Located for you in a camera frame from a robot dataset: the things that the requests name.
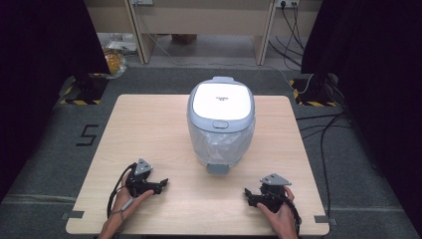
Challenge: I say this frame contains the black cables from socket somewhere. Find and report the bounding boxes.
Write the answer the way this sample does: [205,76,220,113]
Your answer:
[268,2,307,69]

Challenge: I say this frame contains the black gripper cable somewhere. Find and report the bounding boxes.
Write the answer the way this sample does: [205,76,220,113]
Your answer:
[272,191,303,235]
[106,162,137,219]

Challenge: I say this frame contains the translucent trash bag liner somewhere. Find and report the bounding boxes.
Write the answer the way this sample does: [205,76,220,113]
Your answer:
[188,119,255,167]

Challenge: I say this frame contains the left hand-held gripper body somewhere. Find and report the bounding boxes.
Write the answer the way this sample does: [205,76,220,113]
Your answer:
[126,157,156,197]

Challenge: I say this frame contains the white papers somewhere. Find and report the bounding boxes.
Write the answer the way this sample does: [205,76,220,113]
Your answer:
[106,39,137,53]

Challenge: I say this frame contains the grey tape piece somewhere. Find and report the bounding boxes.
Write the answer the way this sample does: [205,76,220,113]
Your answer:
[61,210,86,221]
[314,215,337,226]

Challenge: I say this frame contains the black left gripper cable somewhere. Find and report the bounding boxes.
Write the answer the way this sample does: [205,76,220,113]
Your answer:
[106,162,137,219]

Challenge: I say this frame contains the beige desk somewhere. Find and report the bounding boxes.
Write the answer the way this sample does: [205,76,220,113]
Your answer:
[84,0,324,67]

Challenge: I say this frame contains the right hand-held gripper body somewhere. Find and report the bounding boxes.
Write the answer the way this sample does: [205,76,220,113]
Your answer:
[258,172,293,213]

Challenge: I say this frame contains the person's right hand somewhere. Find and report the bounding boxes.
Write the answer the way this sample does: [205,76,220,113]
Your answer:
[257,185,297,233]

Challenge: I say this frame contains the person's left hand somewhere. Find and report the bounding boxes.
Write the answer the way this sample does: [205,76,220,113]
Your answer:
[109,170,155,223]

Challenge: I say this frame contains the yellow plastic bag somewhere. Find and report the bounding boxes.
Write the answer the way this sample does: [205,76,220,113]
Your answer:
[103,48,128,80]

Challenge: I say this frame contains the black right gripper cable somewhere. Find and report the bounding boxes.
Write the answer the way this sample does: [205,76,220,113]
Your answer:
[272,191,303,235]

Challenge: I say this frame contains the dark curtain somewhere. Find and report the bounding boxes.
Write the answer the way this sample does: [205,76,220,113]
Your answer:
[300,0,422,228]
[0,0,111,202]

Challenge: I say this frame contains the white trash can grey lid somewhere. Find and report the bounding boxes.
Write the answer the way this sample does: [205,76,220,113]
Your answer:
[186,76,257,175]

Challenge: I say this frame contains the black stand base striped plate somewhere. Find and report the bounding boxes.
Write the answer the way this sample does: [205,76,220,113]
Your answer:
[59,73,109,106]
[289,73,340,108]

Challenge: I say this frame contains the black floor cables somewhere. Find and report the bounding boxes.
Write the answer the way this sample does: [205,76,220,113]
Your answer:
[294,112,353,221]

